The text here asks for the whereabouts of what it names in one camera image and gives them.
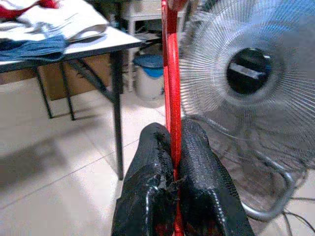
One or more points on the white table black frame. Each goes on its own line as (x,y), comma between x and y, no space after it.
(118,40)

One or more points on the white shelf unit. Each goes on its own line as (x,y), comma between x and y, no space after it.
(131,49)

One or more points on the red garment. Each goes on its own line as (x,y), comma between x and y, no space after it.
(7,12)

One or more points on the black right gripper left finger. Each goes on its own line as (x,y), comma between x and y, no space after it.
(145,196)

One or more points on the red plastic hanger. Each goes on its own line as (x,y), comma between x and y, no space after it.
(172,86)

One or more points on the white bin blue bag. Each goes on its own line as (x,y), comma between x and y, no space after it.
(147,86)

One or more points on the cardboard box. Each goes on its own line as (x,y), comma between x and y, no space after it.
(81,81)

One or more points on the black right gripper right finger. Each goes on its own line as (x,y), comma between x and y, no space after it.
(206,191)

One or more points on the grey standing fan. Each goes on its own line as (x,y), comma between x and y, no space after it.
(248,71)

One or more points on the blue denim garment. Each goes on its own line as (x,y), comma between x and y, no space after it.
(32,49)

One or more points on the cream folded garment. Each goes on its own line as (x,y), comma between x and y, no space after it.
(61,22)

